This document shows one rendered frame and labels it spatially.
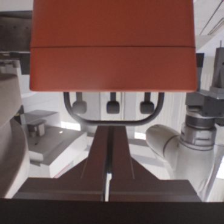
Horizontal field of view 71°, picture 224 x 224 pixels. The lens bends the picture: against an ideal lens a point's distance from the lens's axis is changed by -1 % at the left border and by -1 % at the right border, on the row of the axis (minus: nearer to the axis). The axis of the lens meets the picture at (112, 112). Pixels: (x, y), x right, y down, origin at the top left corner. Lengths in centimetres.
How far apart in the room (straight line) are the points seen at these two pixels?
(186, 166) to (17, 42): 123
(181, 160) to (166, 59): 36
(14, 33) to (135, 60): 120
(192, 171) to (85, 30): 43
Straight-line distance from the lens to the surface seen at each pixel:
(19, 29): 134
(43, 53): 19
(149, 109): 26
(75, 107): 26
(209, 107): 42
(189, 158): 49
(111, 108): 25
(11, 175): 138
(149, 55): 18
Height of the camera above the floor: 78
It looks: 16 degrees up
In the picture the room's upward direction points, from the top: 180 degrees clockwise
